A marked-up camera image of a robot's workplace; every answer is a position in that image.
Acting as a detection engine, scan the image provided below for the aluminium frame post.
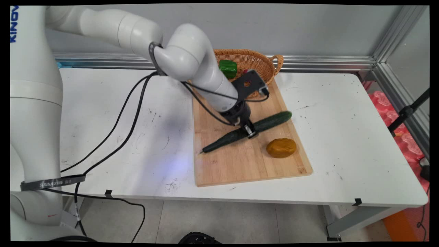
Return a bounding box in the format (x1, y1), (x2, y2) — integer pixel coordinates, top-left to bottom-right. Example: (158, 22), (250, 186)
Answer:
(371, 5), (430, 159)

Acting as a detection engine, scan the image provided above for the orange floor box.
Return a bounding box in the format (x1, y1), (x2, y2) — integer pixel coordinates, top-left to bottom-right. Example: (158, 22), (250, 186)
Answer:
(382, 209), (422, 243)

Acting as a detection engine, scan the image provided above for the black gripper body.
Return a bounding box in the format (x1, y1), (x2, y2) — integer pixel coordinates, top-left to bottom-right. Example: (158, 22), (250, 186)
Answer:
(220, 101), (252, 127)

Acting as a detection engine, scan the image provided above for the brown potato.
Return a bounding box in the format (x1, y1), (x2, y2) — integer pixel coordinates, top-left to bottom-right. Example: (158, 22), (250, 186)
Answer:
(266, 138), (297, 159)

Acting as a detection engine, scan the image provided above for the black round floor object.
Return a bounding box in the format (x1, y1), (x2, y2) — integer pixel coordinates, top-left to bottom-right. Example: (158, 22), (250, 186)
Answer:
(178, 232), (222, 245)

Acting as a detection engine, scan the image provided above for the thick black cable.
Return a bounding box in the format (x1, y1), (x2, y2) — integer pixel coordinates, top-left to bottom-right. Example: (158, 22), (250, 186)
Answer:
(60, 71), (159, 173)
(73, 73), (159, 243)

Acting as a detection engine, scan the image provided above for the aluminium frame rail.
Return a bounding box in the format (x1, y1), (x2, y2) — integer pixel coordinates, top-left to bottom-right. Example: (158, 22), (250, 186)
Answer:
(52, 52), (378, 73)

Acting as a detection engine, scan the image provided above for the black tripod stand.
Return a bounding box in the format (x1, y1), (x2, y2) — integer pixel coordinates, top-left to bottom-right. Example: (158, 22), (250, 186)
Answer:
(388, 87), (430, 138)

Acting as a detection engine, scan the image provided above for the black power adapter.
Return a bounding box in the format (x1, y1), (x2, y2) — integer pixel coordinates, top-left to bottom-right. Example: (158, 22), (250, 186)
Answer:
(419, 157), (430, 183)

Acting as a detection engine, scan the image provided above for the dark green cucumber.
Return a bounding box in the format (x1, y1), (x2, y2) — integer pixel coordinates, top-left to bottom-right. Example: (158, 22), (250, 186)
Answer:
(200, 111), (293, 154)

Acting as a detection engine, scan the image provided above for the white table leg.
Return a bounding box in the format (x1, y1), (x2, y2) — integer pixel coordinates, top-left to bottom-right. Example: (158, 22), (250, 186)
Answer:
(323, 204), (406, 241)

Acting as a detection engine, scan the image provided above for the wooden cutting board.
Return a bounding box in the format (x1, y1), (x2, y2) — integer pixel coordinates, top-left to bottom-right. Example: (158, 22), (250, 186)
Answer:
(192, 78), (313, 188)

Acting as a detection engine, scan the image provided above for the woven wicker basket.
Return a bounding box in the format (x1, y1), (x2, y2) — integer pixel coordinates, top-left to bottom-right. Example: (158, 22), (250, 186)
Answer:
(187, 49), (284, 100)

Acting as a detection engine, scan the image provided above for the green bell pepper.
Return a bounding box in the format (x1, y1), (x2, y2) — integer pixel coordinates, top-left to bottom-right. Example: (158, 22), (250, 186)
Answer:
(219, 60), (238, 80)

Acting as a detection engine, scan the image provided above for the black wrist camera mount plate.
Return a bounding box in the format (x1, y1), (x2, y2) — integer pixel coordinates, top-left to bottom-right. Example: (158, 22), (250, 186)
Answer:
(230, 70), (270, 101)

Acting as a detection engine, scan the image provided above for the black velcro cable strap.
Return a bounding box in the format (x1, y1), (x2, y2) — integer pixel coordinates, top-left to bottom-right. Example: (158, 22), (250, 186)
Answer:
(20, 174), (86, 192)

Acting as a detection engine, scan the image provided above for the red foam packing tray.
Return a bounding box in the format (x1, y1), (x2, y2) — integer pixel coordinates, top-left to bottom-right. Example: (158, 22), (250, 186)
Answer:
(368, 91), (430, 193)

